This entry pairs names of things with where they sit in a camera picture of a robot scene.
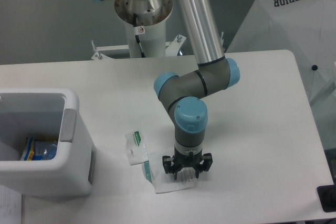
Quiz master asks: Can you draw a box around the white plastic trash can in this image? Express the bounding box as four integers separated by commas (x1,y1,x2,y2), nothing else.
1,88,96,197

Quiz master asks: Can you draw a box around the clear plastic water bottle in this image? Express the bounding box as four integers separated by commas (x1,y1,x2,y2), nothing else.
33,141,58,161

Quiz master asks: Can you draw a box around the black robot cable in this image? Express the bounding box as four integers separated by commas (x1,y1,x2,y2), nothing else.
132,13,146,58

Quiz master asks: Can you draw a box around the yellow blue snack wrapper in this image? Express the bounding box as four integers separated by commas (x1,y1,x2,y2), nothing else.
20,137,35,161

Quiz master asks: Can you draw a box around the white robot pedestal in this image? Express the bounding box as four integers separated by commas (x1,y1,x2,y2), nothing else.
124,21,166,58

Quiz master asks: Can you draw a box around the black device at edge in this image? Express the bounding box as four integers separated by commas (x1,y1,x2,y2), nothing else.
317,185,335,212

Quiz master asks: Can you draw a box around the white superior umbrella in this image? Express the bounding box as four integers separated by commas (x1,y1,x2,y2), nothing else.
228,0,335,142

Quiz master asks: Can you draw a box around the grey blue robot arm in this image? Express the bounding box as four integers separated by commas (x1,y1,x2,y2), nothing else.
95,0,240,176

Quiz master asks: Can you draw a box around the white green plastic package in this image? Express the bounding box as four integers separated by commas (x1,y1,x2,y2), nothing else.
125,131,197,194

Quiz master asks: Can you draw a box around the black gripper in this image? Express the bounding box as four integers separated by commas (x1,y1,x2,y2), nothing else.
162,150,213,180

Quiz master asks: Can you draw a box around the white metal base frame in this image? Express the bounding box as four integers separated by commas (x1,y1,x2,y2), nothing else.
91,34,187,60

